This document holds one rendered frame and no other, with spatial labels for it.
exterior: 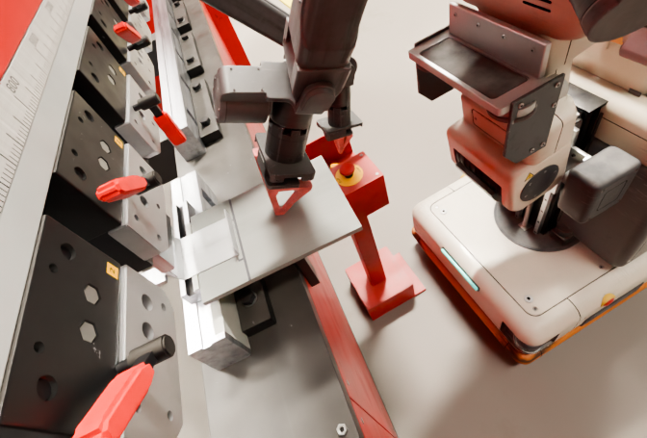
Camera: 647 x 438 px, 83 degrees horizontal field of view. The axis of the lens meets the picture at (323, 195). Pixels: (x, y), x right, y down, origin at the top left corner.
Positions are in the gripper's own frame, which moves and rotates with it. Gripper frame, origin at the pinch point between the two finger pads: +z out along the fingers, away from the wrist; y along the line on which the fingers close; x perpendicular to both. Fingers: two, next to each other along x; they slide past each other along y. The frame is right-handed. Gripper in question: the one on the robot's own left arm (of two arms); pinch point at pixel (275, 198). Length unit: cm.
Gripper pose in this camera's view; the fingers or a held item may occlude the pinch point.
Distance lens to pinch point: 58.5
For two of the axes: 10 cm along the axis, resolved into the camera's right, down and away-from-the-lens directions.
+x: 9.1, -0.7, 4.0
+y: 3.4, 6.7, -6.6
